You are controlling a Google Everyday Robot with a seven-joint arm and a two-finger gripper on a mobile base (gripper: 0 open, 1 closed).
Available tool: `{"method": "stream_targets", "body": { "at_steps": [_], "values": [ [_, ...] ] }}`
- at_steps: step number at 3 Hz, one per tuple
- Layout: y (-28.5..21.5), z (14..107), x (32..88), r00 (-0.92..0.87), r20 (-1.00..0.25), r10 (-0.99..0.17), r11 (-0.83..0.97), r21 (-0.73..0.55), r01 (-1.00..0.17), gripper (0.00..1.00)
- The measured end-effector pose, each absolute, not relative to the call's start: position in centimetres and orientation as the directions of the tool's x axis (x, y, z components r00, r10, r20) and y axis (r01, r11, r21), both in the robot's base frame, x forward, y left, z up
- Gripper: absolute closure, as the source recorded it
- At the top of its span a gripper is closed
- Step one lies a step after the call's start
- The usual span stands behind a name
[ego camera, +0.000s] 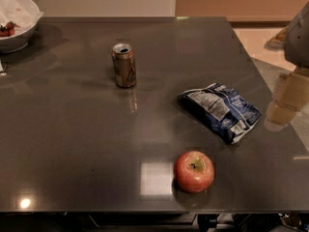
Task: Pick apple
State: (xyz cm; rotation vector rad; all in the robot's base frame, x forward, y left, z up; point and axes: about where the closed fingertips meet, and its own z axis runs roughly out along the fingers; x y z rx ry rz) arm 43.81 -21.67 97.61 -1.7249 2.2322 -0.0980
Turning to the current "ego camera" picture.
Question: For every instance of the red strawberries in bowl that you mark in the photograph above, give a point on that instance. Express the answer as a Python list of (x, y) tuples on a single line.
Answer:
[(8, 30)]

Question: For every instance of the blue chip bag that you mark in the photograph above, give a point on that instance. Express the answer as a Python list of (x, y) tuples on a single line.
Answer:
[(223, 110)]

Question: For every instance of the white napkin in bowl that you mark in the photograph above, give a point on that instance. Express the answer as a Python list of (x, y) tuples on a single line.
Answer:
[(24, 13)]

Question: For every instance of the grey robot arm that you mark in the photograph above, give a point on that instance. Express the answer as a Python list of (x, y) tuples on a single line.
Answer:
[(296, 47)]

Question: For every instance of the red apple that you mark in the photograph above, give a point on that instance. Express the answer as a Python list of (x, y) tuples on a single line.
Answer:
[(193, 172)]

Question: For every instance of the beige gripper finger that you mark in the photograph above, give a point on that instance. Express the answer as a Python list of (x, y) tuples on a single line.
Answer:
[(290, 95)]

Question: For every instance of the brown soda can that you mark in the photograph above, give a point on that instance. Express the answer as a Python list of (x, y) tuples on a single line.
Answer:
[(124, 65)]

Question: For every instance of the white bowl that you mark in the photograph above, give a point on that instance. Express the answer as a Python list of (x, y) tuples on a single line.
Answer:
[(19, 40)]

